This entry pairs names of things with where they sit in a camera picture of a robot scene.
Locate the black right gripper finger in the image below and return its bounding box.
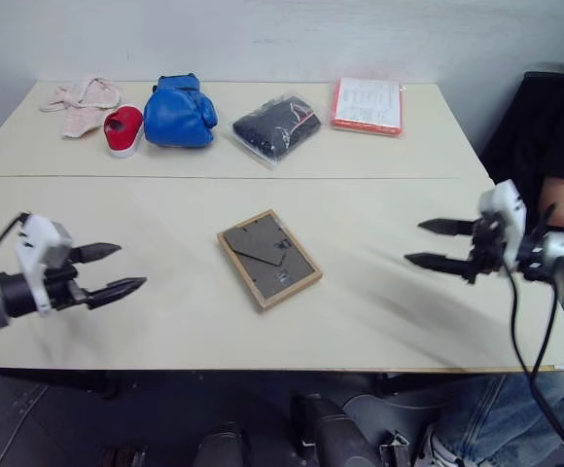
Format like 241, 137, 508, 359
417, 217, 480, 238
404, 251, 475, 281

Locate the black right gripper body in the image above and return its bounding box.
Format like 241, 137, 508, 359
465, 215, 508, 287

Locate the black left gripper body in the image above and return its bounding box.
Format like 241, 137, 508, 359
43, 246, 91, 311

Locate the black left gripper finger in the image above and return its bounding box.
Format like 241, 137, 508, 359
70, 241, 122, 267
87, 276, 149, 311

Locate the wooden picture frame face down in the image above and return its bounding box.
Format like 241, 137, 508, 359
216, 208, 324, 313

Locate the red child's shoe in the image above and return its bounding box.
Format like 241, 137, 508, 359
103, 105, 146, 160

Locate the person's black shirt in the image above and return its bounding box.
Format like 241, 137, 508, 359
478, 62, 564, 230

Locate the orange packet with white sheet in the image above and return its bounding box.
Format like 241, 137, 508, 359
330, 76, 407, 139

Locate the pink knitted garment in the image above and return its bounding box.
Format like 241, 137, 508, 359
39, 74, 122, 140

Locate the grey rounded shape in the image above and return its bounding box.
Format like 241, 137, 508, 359
342, 391, 441, 453

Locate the blue boxing glove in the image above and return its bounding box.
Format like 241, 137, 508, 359
143, 72, 218, 149

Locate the person's blue jeans leg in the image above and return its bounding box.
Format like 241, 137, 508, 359
436, 373, 564, 467

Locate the person's white sneaker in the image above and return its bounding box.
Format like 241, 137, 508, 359
420, 423, 466, 467

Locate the dark rounded shape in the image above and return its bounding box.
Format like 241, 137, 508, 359
289, 392, 379, 467
193, 421, 245, 467

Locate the black chair back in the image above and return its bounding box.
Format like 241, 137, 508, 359
522, 61, 564, 82

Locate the black item in clear bag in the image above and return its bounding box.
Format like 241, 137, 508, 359
231, 93, 324, 171

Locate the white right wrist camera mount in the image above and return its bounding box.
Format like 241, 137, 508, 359
477, 179, 528, 271

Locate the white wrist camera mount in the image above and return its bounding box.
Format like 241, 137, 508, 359
477, 179, 528, 271
13, 213, 75, 318

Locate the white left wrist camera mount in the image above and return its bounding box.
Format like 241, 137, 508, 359
13, 213, 75, 318

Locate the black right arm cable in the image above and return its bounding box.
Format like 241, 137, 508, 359
501, 257, 564, 461

